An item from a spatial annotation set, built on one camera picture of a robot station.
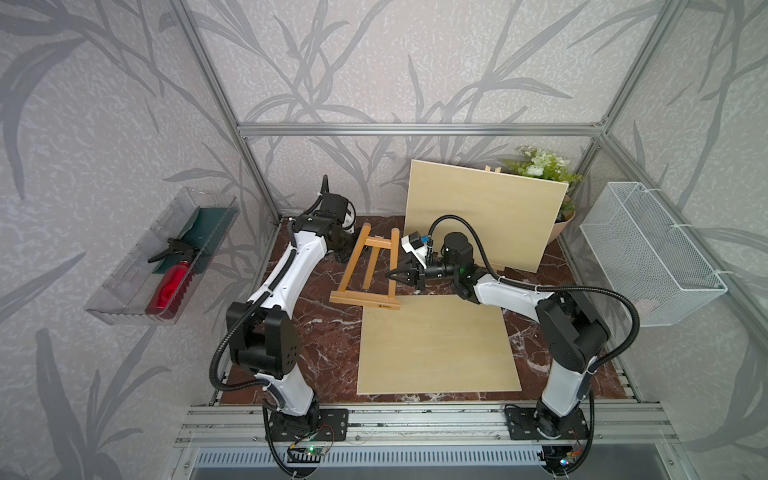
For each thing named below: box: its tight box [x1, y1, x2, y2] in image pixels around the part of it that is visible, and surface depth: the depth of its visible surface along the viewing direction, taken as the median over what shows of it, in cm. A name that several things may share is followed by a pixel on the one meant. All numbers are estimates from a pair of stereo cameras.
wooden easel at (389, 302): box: [329, 222, 401, 311], surface depth 77 cm
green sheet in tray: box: [152, 207, 240, 274], surface depth 71 cm
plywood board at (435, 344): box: [357, 294, 522, 395], surface depth 87 cm
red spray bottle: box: [145, 238, 200, 319], surface depth 60 cm
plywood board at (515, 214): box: [404, 159, 569, 273], surface depth 87 cm
